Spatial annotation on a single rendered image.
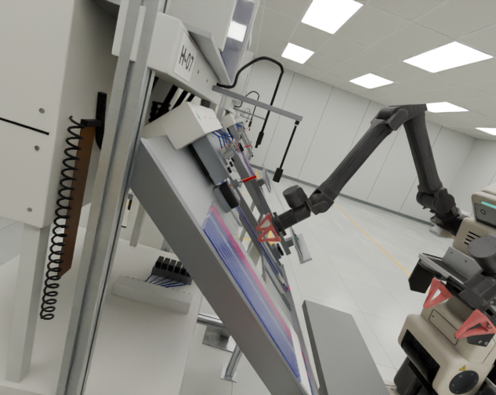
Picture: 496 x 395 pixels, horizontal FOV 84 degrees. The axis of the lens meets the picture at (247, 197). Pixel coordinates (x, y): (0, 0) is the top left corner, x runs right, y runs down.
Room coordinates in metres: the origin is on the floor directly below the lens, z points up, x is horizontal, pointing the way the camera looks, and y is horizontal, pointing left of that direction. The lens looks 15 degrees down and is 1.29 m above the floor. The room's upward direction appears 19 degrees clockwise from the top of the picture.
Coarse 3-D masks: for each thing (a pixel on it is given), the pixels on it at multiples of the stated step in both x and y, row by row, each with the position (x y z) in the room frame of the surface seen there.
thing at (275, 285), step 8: (264, 256) 0.94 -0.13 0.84; (272, 256) 1.11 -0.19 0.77; (264, 264) 0.87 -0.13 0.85; (264, 272) 0.82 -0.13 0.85; (272, 272) 0.93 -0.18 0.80; (280, 272) 1.06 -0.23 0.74; (264, 280) 0.77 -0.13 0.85; (272, 280) 0.84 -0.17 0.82; (280, 280) 0.95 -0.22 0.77; (272, 288) 0.78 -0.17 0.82; (280, 288) 0.90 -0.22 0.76; (280, 296) 0.83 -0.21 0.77; (280, 304) 0.77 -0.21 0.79; (288, 304) 0.87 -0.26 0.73; (288, 312) 0.82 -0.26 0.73; (288, 320) 0.76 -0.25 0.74
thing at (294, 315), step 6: (282, 264) 1.16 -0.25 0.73; (282, 270) 1.11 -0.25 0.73; (288, 282) 1.02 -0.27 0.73; (288, 294) 0.94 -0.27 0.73; (288, 300) 0.90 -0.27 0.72; (294, 306) 0.86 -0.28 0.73; (294, 312) 0.83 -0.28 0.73; (294, 318) 0.81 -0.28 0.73; (294, 324) 0.78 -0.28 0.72; (294, 330) 0.76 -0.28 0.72; (300, 330) 0.75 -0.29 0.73; (300, 336) 0.72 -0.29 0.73; (306, 348) 0.69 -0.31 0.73; (306, 354) 0.66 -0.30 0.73; (306, 360) 0.64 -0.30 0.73; (306, 366) 0.62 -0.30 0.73; (312, 372) 0.60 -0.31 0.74; (312, 378) 0.58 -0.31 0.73; (312, 384) 0.57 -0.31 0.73
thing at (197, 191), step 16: (160, 144) 0.54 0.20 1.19; (160, 160) 0.50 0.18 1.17; (176, 160) 0.59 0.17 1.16; (192, 160) 0.72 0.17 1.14; (176, 176) 0.53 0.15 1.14; (192, 176) 0.63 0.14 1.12; (208, 176) 0.79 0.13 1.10; (192, 192) 0.57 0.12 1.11; (208, 192) 0.70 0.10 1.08; (192, 208) 0.51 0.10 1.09; (208, 208) 0.61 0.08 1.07
